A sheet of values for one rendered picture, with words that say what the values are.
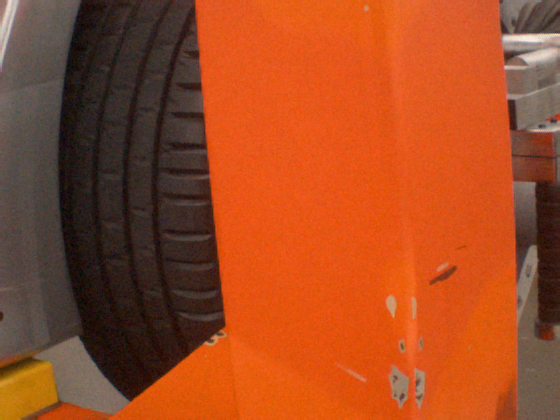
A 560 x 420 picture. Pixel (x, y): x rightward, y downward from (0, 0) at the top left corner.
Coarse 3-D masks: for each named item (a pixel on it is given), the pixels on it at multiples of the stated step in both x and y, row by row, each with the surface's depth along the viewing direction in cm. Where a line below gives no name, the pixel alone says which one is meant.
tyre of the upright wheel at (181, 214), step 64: (128, 0) 129; (192, 0) 123; (128, 64) 124; (192, 64) 119; (64, 128) 128; (128, 128) 123; (192, 128) 118; (64, 192) 128; (128, 192) 123; (192, 192) 118; (128, 256) 124; (192, 256) 119; (128, 320) 128; (192, 320) 122; (128, 384) 137
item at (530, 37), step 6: (504, 36) 133; (510, 36) 132; (516, 36) 132; (522, 36) 132; (528, 36) 131; (534, 36) 131; (540, 36) 130; (546, 36) 130; (552, 36) 130; (558, 36) 130; (546, 42) 130; (552, 42) 130; (558, 42) 129
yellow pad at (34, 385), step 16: (16, 368) 125; (32, 368) 124; (48, 368) 126; (0, 384) 120; (16, 384) 122; (32, 384) 124; (48, 384) 126; (0, 400) 120; (16, 400) 122; (32, 400) 124; (48, 400) 126; (0, 416) 120; (16, 416) 122; (32, 416) 123
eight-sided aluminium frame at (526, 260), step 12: (504, 0) 147; (504, 12) 148; (516, 12) 150; (504, 24) 148; (516, 252) 157; (528, 252) 156; (516, 264) 156; (528, 264) 157; (516, 276) 155; (528, 276) 157; (528, 288) 157; (516, 300) 154
